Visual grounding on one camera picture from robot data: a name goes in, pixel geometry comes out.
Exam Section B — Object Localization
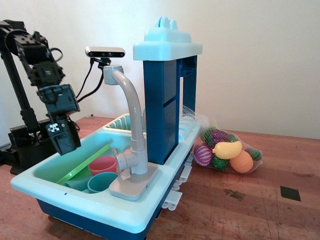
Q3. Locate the toy kitchen sink unit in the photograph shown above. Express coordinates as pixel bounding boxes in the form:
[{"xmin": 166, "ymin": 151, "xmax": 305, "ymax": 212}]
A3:
[{"xmin": 11, "ymin": 17, "xmax": 203, "ymax": 240}]

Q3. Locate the teal plastic cup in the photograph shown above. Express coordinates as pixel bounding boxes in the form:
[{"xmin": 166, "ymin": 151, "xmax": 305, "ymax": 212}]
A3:
[{"xmin": 87, "ymin": 172, "xmax": 118, "ymax": 193}]

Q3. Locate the silver depth camera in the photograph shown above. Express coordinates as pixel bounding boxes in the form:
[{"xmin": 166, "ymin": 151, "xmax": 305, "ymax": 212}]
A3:
[{"xmin": 85, "ymin": 46, "xmax": 126, "ymax": 58}]

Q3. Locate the purple toy onion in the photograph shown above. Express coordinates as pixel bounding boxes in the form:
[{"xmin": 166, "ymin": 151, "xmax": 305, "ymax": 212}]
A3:
[{"xmin": 193, "ymin": 144, "xmax": 212, "ymax": 166}]

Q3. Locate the green plastic cutting board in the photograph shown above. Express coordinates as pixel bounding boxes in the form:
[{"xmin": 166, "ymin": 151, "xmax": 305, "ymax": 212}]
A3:
[{"xmin": 56, "ymin": 144, "xmax": 110, "ymax": 185}]

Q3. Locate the orange toy fruit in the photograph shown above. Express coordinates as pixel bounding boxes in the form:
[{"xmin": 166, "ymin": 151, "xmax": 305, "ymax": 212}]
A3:
[{"xmin": 229, "ymin": 150, "xmax": 253, "ymax": 173}]

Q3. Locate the grey toy faucet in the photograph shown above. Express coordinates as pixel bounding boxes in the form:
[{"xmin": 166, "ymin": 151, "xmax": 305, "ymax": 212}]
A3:
[{"xmin": 103, "ymin": 65, "xmax": 158, "ymax": 201}]

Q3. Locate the yellow toy mango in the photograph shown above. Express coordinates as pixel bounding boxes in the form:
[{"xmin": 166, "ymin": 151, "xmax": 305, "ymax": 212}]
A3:
[{"xmin": 212, "ymin": 141, "xmax": 243, "ymax": 160}]

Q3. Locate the light green dish rack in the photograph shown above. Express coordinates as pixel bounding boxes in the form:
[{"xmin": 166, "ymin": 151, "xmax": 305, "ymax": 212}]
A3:
[{"xmin": 102, "ymin": 113, "xmax": 132, "ymax": 133}]

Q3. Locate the mesh bag of toy food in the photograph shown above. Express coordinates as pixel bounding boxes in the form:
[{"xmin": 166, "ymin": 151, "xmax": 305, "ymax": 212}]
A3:
[{"xmin": 179, "ymin": 105, "xmax": 263, "ymax": 174}]

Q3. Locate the grey faucet lever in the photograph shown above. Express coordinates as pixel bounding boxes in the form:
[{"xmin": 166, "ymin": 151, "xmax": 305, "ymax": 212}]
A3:
[{"xmin": 111, "ymin": 148, "xmax": 119, "ymax": 157}]

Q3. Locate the black camera cable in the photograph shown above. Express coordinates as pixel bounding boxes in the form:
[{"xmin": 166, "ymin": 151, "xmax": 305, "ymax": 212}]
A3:
[{"xmin": 74, "ymin": 57, "xmax": 105, "ymax": 103}]

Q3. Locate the pink plastic cup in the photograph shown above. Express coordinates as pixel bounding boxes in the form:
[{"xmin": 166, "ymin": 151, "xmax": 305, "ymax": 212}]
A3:
[{"xmin": 88, "ymin": 155, "xmax": 117, "ymax": 176}]

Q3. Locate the black tape patch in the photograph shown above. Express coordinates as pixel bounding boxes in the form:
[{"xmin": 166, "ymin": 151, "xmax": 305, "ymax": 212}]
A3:
[{"xmin": 280, "ymin": 186, "xmax": 301, "ymax": 202}]

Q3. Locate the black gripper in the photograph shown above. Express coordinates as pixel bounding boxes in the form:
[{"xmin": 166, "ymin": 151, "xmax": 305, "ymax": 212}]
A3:
[{"xmin": 37, "ymin": 84, "xmax": 81, "ymax": 156}]

